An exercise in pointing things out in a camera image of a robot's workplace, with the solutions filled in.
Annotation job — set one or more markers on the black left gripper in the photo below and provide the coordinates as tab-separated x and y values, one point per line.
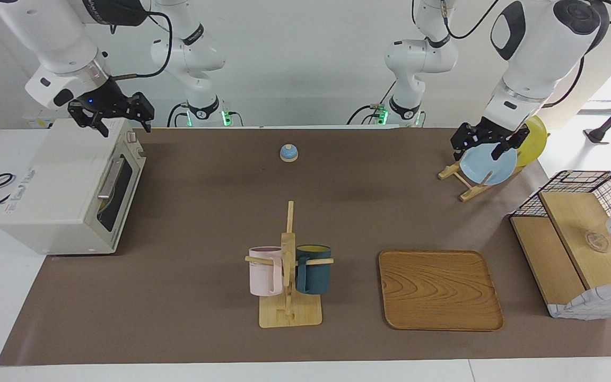
492	130

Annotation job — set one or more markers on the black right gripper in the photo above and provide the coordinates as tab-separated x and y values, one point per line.
106	101

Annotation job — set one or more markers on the toaster oven glass door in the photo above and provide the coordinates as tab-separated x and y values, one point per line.
120	191

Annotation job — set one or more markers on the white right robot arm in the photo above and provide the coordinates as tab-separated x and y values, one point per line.
56	37

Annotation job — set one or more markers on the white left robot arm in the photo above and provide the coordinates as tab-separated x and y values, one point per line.
539	53

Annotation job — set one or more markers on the beige toaster oven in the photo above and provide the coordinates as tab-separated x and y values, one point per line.
51	201

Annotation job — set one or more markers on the light blue plate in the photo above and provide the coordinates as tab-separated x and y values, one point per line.
483	167

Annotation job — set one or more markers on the yellow plate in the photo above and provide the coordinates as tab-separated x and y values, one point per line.
536	140

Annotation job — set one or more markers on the wooden plate rack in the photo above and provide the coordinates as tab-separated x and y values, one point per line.
467	193

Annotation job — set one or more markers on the clear glass cup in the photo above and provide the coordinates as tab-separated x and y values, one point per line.
596	242

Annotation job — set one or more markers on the wooden serving tray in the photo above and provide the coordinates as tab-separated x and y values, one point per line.
438	297

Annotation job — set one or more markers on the small blue wooden-knob lid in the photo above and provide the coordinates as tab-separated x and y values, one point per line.
289	153

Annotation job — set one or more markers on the brown table mat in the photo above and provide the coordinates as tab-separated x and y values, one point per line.
189	276

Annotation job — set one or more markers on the pink mug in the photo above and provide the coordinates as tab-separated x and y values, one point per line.
264	273

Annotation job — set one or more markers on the dark blue mug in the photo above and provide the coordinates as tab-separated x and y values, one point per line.
313	273

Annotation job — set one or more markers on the wooden mug tree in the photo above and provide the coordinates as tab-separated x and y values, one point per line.
289	315

